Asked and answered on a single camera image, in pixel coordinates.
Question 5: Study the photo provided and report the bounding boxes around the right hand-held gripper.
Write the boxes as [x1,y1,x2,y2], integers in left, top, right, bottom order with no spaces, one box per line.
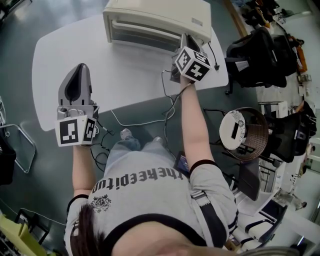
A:
[170,33,213,85]

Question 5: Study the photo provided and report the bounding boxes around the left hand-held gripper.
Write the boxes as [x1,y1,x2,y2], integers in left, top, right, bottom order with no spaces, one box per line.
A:
[54,63,100,148]

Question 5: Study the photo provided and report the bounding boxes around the cream oven door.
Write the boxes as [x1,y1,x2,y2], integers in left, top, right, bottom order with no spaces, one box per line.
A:
[106,16,186,53]

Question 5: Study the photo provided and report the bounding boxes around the person's right forearm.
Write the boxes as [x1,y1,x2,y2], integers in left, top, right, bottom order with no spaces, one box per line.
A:
[178,74,216,174]

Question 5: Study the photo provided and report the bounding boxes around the person's left forearm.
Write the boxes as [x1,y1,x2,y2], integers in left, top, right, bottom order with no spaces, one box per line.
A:
[71,144,97,199]

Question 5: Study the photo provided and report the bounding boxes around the cream toaster oven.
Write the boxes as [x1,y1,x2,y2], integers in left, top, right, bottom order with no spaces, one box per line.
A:
[102,0,213,53]

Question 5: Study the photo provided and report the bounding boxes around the person's left grey shoe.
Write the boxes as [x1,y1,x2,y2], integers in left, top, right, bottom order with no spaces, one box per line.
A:
[120,128,134,141]

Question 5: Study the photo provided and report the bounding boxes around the black office chair with armrests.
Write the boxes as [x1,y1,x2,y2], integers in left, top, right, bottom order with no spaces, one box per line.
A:
[224,26,288,96]

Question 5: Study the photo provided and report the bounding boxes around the person's light blue jeans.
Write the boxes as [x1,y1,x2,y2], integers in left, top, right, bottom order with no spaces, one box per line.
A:
[107,138,177,173]

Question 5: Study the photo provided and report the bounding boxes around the black mesh back chair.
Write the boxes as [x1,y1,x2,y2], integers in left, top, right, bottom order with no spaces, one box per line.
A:
[271,34,298,77]

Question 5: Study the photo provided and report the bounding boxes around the white round patterned disc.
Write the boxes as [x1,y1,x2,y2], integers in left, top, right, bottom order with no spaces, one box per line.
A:
[219,109,249,151]

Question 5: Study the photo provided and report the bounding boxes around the black hanging garment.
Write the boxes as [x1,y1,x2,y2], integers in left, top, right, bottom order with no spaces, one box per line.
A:
[0,134,17,186]

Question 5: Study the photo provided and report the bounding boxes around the orange bag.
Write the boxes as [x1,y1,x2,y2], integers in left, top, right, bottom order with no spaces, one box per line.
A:
[296,47,308,72]

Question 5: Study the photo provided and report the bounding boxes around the brown wicker basket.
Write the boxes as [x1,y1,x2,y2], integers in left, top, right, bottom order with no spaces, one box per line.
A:
[223,106,270,164]

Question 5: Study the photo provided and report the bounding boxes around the dark blue booklet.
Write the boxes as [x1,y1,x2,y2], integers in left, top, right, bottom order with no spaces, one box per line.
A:
[174,150,191,179]

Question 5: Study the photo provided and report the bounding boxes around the person's grey printed t-shirt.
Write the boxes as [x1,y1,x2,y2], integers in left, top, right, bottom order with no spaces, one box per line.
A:
[63,151,238,256]

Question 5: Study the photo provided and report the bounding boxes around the black swivel office chair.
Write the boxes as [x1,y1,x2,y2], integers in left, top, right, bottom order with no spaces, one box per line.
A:
[259,112,312,165]

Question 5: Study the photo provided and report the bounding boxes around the dark grey flat panel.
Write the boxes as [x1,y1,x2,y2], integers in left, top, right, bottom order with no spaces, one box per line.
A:
[238,159,261,202]

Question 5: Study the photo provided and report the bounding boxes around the yellow green plastic bin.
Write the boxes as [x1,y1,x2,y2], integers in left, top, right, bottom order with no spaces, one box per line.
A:
[0,213,48,256]

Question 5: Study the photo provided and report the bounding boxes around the white low cabinet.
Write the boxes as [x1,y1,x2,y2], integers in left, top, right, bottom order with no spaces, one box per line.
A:
[259,159,305,201]

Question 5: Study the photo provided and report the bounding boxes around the white black striped chair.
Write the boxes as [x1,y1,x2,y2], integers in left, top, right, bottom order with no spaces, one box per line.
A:
[231,211,288,252]

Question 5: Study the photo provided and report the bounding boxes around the black power plug cable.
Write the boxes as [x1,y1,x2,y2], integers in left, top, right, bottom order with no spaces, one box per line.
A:
[207,42,221,71]

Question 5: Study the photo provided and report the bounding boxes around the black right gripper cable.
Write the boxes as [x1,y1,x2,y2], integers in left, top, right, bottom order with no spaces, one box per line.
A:
[161,69,191,156]

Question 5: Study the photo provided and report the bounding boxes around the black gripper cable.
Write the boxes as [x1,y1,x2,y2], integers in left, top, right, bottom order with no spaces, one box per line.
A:
[161,69,191,156]
[91,119,116,171]

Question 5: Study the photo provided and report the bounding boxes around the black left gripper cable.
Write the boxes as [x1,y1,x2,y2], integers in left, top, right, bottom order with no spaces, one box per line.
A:
[91,119,116,171]

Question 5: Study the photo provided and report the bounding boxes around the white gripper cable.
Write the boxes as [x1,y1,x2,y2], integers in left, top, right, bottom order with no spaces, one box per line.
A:
[109,109,168,127]

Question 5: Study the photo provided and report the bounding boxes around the chrome tube chair frame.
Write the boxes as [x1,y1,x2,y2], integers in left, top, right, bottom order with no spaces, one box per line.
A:
[0,123,37,174]

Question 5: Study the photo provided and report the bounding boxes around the black metal frame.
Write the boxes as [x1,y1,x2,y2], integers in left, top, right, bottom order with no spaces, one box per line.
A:
[13,208,50,245]

